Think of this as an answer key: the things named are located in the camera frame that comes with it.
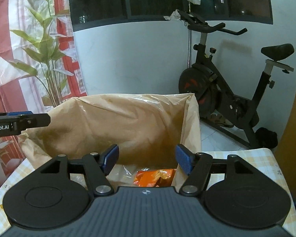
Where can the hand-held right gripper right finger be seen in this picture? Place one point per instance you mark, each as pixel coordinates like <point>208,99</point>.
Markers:
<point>183,159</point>

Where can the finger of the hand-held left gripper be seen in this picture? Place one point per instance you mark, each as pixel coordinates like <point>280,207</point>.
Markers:
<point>35,120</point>

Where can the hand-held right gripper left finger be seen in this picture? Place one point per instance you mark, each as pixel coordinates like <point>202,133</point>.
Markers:
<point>112,156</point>

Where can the taped cardboard box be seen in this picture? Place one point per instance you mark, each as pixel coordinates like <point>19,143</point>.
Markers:
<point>128,126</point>

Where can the orange snack packet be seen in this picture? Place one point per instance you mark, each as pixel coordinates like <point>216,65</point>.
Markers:
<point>154,177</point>

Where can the clear plastic packet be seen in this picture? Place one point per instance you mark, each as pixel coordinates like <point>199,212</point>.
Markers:
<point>120,175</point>

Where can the red bamboo print curtain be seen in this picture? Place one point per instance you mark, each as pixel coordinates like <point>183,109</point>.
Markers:
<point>27,61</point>

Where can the black exercise bike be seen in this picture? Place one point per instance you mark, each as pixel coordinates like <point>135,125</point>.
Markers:
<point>227,84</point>

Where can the yellow checked tablecloth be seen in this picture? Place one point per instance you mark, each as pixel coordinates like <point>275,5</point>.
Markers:
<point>271,167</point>

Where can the metal pole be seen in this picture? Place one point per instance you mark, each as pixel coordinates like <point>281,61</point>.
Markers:
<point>189,47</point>

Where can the wooden door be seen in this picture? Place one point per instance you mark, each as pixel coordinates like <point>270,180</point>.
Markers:
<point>294,128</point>

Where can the crumpled white cloth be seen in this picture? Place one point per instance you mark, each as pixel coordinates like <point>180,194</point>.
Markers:
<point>172,16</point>

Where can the dark window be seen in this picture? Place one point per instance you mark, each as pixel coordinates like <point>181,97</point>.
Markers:
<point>170,0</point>

